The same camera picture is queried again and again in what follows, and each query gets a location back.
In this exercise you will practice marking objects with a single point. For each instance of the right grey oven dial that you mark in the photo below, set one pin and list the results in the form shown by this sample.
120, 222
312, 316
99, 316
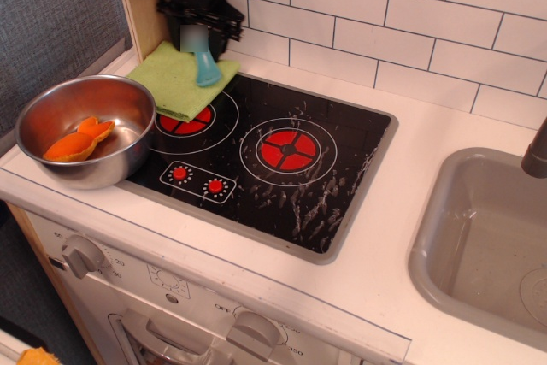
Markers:
254, 334

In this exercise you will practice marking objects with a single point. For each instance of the red stove knob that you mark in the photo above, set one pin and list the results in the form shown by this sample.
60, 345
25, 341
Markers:
179, 173
215, 186

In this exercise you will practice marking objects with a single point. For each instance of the white toy oven front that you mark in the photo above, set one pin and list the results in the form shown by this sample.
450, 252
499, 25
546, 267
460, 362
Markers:
126, 282

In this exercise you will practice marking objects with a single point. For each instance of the orange object bottom corner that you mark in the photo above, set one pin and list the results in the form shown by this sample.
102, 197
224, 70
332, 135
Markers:
37, 356

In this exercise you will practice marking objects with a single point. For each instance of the grey oven door handle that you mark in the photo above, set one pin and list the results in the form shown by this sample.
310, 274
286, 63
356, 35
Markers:
153, 343

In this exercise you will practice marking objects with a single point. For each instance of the blue dish brush white bristles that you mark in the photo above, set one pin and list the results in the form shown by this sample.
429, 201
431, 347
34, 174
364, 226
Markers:
208, 72

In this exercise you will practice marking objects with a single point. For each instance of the left grey oven dial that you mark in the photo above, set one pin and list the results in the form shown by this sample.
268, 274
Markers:
82, 256

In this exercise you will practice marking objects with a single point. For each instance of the right red stove knob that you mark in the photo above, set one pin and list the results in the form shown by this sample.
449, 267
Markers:
215, 186

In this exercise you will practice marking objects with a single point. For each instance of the grey oven dial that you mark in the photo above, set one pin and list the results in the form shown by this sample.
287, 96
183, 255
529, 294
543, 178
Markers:
254, 334
82, 256

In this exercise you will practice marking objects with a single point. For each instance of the orange toy fish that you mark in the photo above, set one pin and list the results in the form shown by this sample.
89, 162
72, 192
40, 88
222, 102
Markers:
79, 145

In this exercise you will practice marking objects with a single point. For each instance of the black toy stovetop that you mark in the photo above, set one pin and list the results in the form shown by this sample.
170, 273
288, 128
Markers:
295, 166

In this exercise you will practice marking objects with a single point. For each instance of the green-yellow folded cloth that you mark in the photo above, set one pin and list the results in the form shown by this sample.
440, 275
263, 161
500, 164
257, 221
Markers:
171, 77

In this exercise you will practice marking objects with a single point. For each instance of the left red stove knob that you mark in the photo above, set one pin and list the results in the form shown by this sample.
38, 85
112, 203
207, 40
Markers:
179, 173

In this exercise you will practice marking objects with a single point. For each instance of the grey toy sink basin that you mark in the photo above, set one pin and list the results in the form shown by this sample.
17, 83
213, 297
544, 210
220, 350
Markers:
480, 252

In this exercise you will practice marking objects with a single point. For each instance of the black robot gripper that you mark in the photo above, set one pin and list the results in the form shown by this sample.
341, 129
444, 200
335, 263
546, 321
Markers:
224, 22

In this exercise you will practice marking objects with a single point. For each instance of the stainless steel bowl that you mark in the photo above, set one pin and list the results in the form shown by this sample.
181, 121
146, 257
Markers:
59, 111

